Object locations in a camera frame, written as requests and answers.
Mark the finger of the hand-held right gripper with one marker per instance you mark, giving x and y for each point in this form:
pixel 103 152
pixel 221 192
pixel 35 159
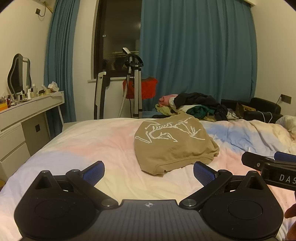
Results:
pixel 285 156
pixel 254 161

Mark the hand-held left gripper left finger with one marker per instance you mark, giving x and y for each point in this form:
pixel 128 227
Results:
pixel 93 172

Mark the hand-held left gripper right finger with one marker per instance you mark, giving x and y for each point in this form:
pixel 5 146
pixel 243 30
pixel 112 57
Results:
pixel 204 172

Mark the tan printed t-shirt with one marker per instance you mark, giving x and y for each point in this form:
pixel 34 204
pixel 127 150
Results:
pixel 173 153

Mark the pile of clothes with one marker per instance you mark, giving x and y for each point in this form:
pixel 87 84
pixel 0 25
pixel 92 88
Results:
pixel 196 104

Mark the pastel bed sheet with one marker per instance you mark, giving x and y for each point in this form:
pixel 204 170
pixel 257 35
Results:
pixel 92 143

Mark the white crumpled duvet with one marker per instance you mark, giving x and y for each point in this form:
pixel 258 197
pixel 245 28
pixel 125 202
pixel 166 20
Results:
pixel 288 122

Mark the cardboard box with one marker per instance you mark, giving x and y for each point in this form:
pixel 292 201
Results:
pixel 247 109

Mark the black sofa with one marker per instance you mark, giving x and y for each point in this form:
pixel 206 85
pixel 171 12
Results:
pixel 263 105

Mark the white dressing desk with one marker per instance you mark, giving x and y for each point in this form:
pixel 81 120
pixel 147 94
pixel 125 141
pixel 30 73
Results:
pixel 13 129

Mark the tissue box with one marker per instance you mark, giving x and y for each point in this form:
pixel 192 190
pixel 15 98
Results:
pixel 53 88

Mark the dark jar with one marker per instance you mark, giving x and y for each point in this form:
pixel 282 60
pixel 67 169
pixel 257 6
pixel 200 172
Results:
pixel 41 93

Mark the red cloth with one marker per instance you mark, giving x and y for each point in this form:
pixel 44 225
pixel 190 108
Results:
pixel 149 89

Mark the garment steamer stand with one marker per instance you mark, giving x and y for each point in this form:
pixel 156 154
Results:
pixel 137 81

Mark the group of cosmetic bottles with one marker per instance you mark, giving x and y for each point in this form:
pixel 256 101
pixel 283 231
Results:
pixel 29 92

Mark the orange box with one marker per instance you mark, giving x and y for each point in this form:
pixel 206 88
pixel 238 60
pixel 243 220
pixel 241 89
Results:
pixel 3 106

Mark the narrow blue curtain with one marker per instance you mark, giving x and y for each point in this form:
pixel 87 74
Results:
pixel 62 58

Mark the wavy black-framed mirror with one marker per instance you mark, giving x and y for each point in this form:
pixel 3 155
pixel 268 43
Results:
pixel 17 74

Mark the wide blue curtain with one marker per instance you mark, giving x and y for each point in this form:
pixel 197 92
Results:
pixel 196 46

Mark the dark window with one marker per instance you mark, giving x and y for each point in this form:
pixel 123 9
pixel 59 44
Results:
pixel 115 34

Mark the dark wall socket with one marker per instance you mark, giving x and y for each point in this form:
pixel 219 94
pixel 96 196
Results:
pixel 286 99

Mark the white upright folded frame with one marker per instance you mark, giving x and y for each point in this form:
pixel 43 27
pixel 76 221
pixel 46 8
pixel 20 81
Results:
pixel 99 97

